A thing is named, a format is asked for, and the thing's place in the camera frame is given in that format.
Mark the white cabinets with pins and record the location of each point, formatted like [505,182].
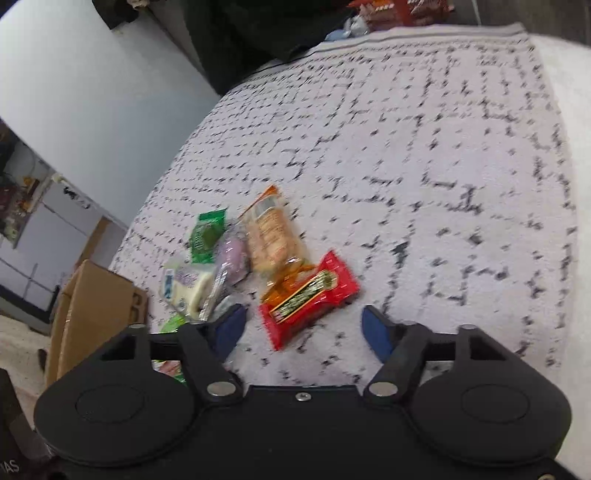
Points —
[55,221]

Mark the blue grey cloth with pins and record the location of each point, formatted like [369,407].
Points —
[346,30]

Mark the orange snack packet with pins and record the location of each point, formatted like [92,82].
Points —
[288,284]

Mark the white cream snack packet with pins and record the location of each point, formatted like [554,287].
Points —
[191,288]

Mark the dark red snack carton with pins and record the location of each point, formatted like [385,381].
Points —
[427,11]

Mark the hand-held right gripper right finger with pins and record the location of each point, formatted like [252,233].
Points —
[375,330]

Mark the red snack packet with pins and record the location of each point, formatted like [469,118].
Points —
[281,330]

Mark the dark green snack packet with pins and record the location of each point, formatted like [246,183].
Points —
[205,235]

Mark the light green snack packet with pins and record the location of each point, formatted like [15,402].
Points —
[170,324]

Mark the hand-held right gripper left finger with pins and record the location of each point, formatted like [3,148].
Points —
[231,325]

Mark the orange cracker packet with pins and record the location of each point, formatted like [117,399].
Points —
[270,235]

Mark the cardboard box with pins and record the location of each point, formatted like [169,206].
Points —
[92,300]

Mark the printed white blanket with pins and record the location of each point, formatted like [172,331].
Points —
[415,161]

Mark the white bed sheet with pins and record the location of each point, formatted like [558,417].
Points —
[568,138]

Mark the purple round snack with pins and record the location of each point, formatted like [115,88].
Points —
[233,258]

